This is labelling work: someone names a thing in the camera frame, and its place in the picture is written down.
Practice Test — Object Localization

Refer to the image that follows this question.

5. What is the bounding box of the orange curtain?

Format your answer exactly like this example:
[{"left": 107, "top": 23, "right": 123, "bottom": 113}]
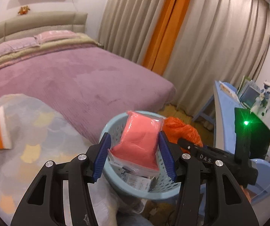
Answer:
[{"left": 142, "top": 0, "right": 190, "bottom": 75}]

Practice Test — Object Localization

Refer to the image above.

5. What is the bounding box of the light blue desk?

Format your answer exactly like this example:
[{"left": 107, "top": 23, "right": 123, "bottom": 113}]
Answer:
[{"left": 194, "top": 81, "right": 270, "bottom": 205}]

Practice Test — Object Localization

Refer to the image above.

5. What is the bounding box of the person right hand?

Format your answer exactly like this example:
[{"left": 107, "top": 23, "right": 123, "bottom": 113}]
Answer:
[{"left": 240, "top": 185, "right": 252, "bottom": 203}]

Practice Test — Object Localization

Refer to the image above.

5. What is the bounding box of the lilac pillow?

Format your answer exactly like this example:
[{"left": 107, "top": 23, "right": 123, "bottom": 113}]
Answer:
[{"left": 0, "top": 37, "right": 39, "bottom": 57}]

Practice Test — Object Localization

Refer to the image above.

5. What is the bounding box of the small white carton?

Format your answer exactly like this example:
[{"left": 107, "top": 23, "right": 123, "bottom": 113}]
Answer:
[{"left": 121, "top": 173, "right": 156, "bottom": 192}]

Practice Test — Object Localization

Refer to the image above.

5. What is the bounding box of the pink pillow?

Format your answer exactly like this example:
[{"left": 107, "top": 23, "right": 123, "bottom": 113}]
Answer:
[{"left": 34, "top": 30, "right": 79, "bottom": 44}]

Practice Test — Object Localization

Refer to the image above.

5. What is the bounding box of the beige padded headboard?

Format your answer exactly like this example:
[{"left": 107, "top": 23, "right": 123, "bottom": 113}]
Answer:
[{"left": 0, "top": 11, "right": 88, "bottom": 44}]

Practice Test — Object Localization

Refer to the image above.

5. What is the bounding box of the pastel leaf pattern blanket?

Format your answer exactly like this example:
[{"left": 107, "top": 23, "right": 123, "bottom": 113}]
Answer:
[{"left": 0, "top": 93, "right": 150, "bottom": 226}]

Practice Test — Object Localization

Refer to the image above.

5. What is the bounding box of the orange plastic bag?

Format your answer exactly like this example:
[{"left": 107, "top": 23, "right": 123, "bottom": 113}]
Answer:
[{"left": 162, "top": 117, "right": 203, "bottom": 147}]

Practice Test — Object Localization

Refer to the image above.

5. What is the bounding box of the light blue perforated basket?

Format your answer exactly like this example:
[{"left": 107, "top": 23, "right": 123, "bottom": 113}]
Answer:
[{"left": 100, "top": 111, "right": 180, "bottom": 201}]

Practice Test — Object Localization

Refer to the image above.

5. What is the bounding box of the orange plush toy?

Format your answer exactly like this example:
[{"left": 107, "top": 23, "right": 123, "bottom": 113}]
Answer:
[{"left": 18, "top": 5, "right": 31, "bottom": 15}]

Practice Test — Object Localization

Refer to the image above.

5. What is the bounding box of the purple covered bed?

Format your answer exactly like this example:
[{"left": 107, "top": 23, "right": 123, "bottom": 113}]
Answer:
[{"left": 0, "top": 33, "right": 176, "bottom": 142}]

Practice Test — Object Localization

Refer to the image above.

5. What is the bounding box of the beige curtain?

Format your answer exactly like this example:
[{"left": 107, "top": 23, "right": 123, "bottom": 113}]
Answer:
[{"left": 98, "top": 0, "right": 270, "bottom": 115}]

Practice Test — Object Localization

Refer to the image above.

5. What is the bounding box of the pink packet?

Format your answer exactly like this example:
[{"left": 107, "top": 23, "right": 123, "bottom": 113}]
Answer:
[{"left": 108, "top": 111, "right": 164, "bottom": 178}]

